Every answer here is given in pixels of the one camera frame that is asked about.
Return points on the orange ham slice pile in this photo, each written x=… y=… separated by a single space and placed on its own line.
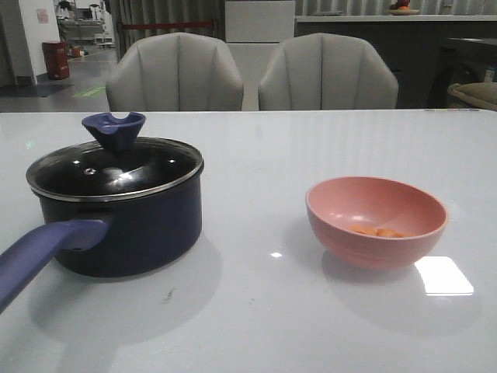
x=378 y=232

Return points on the pink plastic bowl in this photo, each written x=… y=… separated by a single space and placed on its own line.
x=334 y=205

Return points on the glass lid blue knob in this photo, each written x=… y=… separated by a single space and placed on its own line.
x=118 y=164

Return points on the right beige upholstered chair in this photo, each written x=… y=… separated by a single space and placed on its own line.
x=323 y=71

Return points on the beige upholstered chair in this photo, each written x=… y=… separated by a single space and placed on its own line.
x=176 y=72
x=323 y=71

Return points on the left beige upholstered chair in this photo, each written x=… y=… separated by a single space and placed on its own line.
x=176 y=72

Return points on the white cabinet block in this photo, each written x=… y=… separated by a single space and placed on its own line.
x=252 y=30

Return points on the red barrier belt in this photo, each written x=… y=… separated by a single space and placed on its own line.
x=210 y=24

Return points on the dark grey counter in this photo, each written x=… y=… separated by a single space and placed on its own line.
x=409 y=45

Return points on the red trash bin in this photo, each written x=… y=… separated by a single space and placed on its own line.
x=56 y=60

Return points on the fruit plate on counter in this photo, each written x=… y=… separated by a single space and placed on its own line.
x=402 y=8

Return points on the beige cushion at right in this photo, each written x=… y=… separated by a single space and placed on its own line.
x=481 y=95

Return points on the dark blue saucepan purple handle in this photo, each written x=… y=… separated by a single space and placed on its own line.
x=106 y=239

